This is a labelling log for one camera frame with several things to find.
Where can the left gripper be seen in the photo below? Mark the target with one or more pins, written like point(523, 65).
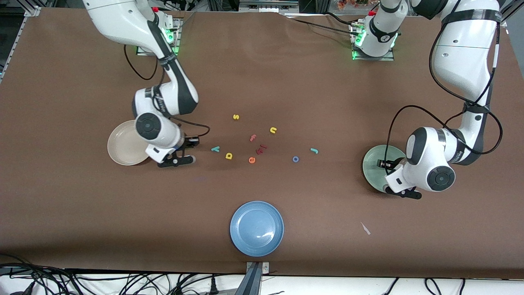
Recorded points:
point(392, 164)

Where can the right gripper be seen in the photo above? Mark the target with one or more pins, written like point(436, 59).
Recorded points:
point(187, 142)

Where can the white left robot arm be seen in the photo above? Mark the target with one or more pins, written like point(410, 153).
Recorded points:
point(462, 61)

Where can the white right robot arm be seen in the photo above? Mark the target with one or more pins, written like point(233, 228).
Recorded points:
point(123, 24)

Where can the light green plate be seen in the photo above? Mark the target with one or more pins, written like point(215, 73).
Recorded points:
point(370, 172)

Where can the white paper scrap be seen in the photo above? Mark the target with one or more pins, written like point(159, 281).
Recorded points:
point(365, 229)

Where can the beige brown plate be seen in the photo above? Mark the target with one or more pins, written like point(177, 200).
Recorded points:
point(120, 147)

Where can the blue plate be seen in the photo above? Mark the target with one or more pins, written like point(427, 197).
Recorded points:
point(256, 228)

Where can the brown table cover sheet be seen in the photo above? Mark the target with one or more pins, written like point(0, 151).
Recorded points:
point(82, 205)

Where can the white power strip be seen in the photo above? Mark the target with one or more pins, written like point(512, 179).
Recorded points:
point(268, 5)

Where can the orange artificial flowers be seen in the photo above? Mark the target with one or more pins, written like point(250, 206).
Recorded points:
point(348, 4)

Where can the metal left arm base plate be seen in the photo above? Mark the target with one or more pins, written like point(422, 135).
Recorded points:
point(374, 58)

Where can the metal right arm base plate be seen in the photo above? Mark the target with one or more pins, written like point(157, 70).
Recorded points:
point(177, 37)

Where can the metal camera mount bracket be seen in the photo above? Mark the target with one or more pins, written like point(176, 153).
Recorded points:
point(251, 282)

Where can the aluminium frame rail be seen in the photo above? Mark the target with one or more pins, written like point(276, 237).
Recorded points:
point(16, 45)
point(500, 19)

